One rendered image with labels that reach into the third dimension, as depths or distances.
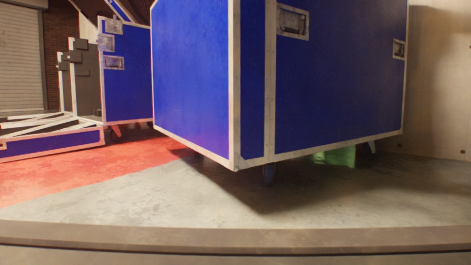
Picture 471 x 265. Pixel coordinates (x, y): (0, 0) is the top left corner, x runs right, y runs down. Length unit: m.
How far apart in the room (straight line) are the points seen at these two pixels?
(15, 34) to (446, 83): 8.05
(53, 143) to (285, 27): 1.59
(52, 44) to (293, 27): 7.66
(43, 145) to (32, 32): 6.29
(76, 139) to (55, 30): 6.54
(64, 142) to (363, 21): 1.88
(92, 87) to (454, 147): 3.05
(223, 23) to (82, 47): 2.21
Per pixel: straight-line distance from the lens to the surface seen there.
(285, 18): 0.85
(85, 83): 2.79
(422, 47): 1.84
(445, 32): 1.86
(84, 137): 1.91
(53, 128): 2.48
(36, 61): 7.89
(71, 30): 8.39
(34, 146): 1.87
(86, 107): 2.79
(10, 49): 7.83
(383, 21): 1.39
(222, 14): 0.75
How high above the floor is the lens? 0.39
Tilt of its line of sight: 6 degrees down
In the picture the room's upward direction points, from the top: straight up
